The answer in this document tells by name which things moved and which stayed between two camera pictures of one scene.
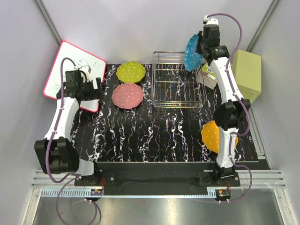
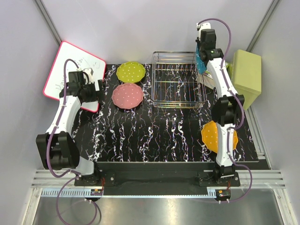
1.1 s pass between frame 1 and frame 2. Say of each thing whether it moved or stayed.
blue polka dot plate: moved
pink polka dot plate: stayed
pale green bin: stayed
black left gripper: stayed
